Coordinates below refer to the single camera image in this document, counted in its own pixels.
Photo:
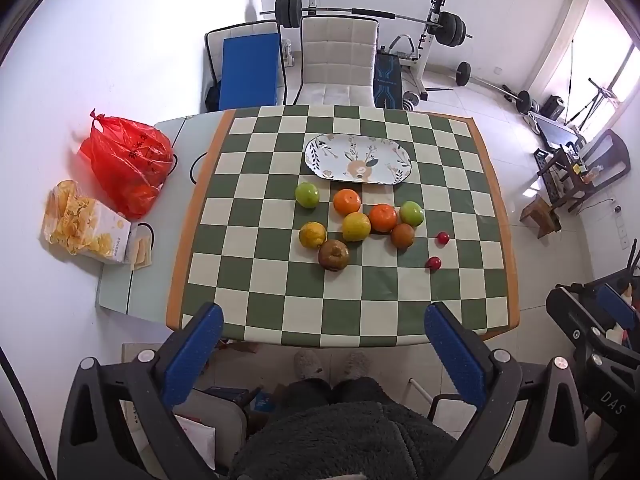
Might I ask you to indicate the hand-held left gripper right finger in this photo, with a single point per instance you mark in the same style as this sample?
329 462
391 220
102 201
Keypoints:
457 357

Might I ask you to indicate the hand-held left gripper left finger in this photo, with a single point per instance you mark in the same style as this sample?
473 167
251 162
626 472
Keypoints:
192 360

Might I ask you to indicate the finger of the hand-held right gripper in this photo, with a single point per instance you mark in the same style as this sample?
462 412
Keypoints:
575 320
617 304

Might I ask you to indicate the brownish orange fruit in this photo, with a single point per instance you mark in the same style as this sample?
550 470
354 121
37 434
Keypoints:
402 236

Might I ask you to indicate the green apple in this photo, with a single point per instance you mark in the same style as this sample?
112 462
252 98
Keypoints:
411 213
307 195

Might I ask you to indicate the orange tangerine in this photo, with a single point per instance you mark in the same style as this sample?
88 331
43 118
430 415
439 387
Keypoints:
383 218

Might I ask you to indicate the yellow lemon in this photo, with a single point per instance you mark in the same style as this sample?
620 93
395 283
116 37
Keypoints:
356 227

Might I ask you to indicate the yellow orange citrus fruit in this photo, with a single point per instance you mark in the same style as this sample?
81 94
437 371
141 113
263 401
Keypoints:
312 235

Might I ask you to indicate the large bright orange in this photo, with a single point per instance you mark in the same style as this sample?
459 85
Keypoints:
346 202

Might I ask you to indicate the floral white oval plate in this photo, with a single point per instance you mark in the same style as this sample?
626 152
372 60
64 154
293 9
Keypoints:
340 152

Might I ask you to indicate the grey chair seat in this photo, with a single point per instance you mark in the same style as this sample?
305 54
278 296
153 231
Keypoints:
225 422

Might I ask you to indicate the red cherry tomato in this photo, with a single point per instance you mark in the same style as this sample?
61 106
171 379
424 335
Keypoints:
433 263
443 239

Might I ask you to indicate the grey fluffy slipper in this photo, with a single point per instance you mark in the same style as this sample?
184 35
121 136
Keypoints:
357 364
309 365

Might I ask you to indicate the green white checkered tablecloth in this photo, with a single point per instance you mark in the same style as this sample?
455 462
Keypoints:
250 270

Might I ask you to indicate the small wooden stool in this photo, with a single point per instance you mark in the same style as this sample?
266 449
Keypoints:
542 212

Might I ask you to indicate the person's dark trousers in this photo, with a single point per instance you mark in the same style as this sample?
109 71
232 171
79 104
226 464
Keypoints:
305 395

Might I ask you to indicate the small cream packet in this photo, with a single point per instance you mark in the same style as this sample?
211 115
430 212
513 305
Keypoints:
141 247

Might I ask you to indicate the person's dark fleece jacket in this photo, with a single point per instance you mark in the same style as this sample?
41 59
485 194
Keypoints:
345 442

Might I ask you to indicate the yellow snack box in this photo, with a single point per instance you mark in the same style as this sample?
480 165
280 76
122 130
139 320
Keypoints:
85 225

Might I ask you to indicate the flat black monitor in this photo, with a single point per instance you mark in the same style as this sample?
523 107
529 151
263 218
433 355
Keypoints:
560 135

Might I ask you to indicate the black music stand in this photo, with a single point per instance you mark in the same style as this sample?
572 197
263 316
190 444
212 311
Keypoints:
595 100

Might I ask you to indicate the red plastic bag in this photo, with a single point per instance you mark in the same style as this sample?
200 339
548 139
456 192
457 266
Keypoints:
127 165

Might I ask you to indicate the black speaker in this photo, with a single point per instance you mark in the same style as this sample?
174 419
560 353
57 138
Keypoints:
555 107

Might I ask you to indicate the loose weight plates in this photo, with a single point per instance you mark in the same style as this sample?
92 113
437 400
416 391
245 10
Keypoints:
411 101

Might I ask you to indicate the floor barbell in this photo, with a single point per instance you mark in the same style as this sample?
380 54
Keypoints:
463 73

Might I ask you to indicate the black blue bench pad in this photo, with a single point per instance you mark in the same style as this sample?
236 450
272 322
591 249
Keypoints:
387 82

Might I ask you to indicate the blue board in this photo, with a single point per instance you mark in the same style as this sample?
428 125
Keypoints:
250 72

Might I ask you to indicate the white padded chair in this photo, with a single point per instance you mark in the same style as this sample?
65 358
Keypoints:
337 55

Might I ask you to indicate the barbell with black plates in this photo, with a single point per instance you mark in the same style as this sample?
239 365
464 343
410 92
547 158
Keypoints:
290 10

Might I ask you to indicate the white wall socket strip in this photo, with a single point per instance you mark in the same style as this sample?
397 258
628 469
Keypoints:
622 227

